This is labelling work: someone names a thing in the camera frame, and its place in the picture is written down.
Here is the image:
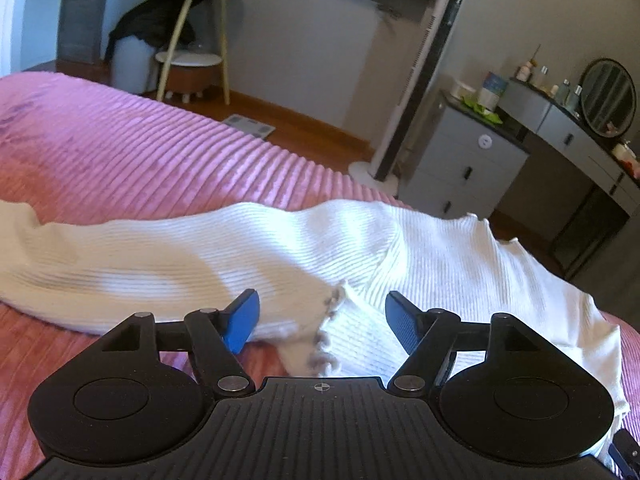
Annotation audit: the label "grey vanity desk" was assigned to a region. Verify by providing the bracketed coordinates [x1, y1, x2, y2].
[497, 77, 640, 281]

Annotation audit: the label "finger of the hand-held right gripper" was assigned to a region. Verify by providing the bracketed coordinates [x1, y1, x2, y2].
[610, 427, 640, 480]

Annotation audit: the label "white jar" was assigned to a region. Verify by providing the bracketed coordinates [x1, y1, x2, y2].
[612, 140, 640, 177]

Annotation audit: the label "grey bin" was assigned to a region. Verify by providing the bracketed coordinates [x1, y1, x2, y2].
[110, 35, 159, 95]

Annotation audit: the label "white ribbed knit garment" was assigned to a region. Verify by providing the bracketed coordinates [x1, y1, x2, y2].
[0, 199, 630, 467]

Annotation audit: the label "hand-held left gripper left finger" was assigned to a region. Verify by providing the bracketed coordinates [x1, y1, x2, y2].
[97, 289, 261, 397]

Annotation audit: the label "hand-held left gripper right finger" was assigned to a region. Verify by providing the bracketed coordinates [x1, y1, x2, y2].
[385, 290, 551, 399]

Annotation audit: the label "grey bathroom scale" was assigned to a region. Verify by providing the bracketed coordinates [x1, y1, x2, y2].
[221, 116, 277, 139]

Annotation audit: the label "brown stool white cushion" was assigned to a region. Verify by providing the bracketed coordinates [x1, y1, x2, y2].
[165, 62, 221, 106]

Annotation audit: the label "white black tower fan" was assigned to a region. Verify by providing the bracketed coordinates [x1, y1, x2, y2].
[348, 0, 464, 184]

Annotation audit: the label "white side table yellow legs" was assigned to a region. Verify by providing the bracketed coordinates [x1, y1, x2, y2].
[154, 0, 244, 106]

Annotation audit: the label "grey drawer cabinet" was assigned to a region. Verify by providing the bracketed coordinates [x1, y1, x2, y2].
[400, 91, 531, 220]

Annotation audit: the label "grey curtain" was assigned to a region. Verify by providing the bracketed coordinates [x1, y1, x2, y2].
[57, 0, 112, 64]

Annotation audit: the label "pink ribbed blanket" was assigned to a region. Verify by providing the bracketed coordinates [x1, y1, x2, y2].
[0, 71, 640, 480]

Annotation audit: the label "green tray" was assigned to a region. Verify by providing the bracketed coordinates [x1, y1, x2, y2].
[461, 96, 504, 124]

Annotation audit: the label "round black-framed mirror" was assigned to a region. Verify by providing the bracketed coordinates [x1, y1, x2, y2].
[579, 58, 637, 137]

